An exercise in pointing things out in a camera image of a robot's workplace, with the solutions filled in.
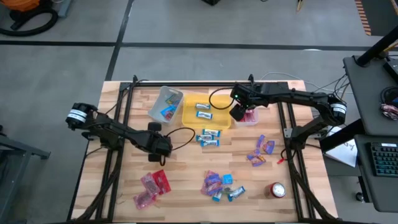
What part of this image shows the black aluminium frame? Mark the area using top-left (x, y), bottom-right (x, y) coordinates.
top-left (67, 74), bottom-right (346, 224)

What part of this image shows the orange vacuum cleaner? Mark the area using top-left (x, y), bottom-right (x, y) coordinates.
top-left (7, 0), bottom-right (41, 12)

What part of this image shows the black desk cable bundle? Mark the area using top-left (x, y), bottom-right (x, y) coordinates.
top-left (306, 73), bottom-right (354, 105)

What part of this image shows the red soda can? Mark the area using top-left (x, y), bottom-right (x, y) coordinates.
top-left (264, 182), bottom-right (287, 199)

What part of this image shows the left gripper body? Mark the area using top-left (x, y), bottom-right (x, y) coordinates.
top-left (141, 121), bottom-right (174, 163)

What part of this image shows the black desk post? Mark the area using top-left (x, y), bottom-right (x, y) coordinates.
top-left (355, 26), bottom-right (398, 68)

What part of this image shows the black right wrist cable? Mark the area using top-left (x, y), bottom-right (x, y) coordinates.
top-left (208, 88), bottom-right (237, 111)

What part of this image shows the light grey plastic bin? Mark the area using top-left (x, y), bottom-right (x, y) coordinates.
top-left (147, 85), bottom-right (184, 126)

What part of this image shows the black coiled cable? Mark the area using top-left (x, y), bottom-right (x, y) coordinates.
top-left (381, 86), bottom-right (398, 105)

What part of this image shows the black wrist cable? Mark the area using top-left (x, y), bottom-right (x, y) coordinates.
top-left (208, 88), bottom-right (237, 111)
top-left (160, 126), bottom-right (197, 167)

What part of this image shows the blue candy pack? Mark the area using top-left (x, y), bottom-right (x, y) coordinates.
top-left (160, 105), bottom-right (177, 116)

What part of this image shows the yellow plastic bin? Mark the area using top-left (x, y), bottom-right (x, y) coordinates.
top-left (182, 93), bottom-right (233, 131)

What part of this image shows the white paper sheet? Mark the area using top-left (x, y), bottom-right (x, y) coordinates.
top-left (325, 126), bottom-right (358, 168)

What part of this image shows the heap of wrapped candies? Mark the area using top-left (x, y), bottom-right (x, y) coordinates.
top-left (379, 103), bottom-right (398, 121)

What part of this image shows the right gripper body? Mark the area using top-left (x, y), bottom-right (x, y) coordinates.
top-left (229, 82), bottom-right (265, 123)

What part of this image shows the black keyboard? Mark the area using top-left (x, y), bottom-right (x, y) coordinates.
top-left (369, 142), bottom-right (398, 178)

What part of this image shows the black orange-striped floor mat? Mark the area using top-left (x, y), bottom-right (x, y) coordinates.
top-left (354, 0), bottom-right (398, 37)

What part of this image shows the colourful candy pack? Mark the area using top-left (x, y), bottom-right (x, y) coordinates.
top-left (166, 94), bottom-right (183, 106)

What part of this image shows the dark grey desk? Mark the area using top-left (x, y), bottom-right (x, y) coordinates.
top-left (353, 133), bottom-right (398, 213)

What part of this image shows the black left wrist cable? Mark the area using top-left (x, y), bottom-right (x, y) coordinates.
top-left (160, 126), bottom-right (197, 167)

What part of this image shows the black vacuum hose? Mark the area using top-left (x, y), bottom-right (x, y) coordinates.
top-left (0, 6), bottom-right (60, 37)

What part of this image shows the grey metal table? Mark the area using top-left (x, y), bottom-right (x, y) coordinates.
top-left (0, 124), bottom-right (52, 224)

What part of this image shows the white floor cable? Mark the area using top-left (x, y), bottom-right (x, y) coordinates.
top-left (259, 72), bottom-right (354, 94)

